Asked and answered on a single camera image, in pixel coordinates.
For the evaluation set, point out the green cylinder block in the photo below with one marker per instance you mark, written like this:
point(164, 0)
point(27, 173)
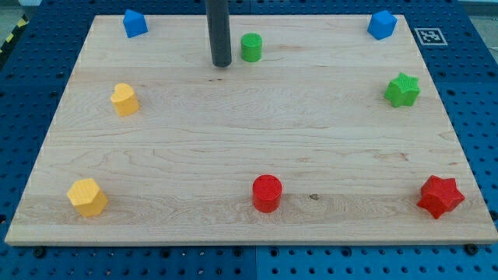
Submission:
point(251, 47)

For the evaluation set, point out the red cylinder block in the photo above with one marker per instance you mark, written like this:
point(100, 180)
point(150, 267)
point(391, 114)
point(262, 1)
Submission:
point(266, 193)

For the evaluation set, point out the light wooden board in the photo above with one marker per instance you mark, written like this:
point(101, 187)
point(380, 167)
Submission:
point(311, 112)

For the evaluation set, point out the yellow heart block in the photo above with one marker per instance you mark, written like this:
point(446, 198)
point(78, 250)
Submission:
point(124, 100)

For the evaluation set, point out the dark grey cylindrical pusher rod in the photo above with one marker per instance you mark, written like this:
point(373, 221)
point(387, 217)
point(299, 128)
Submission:
point(218, 21)

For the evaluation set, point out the green star block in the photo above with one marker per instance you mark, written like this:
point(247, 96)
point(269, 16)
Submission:
point(402, 90)

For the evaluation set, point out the blue pentagon block left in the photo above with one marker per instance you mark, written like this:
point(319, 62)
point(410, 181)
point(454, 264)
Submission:
point(134, 23)

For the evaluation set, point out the yellow hexagon block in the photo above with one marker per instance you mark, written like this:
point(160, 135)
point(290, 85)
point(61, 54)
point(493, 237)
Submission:
point(87, 198)

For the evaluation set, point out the blue cube block right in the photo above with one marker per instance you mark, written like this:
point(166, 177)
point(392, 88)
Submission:
point(382, 25)

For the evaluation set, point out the red star block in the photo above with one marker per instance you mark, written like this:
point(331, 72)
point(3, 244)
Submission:
point(439, 195)

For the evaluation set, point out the white fiducial marker tag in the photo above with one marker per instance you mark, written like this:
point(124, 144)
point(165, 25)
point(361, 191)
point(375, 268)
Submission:
point(429, 36)

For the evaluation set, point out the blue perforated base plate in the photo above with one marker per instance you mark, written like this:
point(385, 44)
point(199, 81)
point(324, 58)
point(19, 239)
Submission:
point(32, 82)

